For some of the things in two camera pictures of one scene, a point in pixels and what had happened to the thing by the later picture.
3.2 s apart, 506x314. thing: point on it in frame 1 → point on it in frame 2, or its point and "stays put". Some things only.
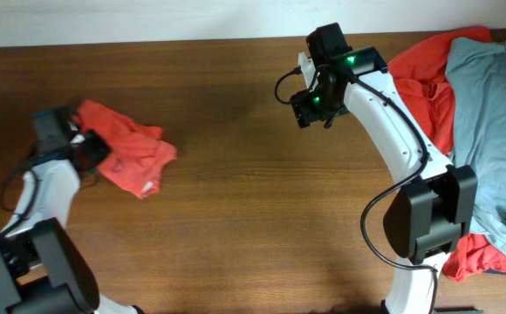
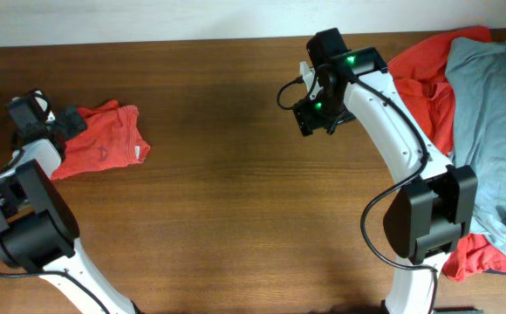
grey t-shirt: [493, 136] stays put
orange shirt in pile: [420, 71] stays put
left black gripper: [95, 139] → [71, 121]
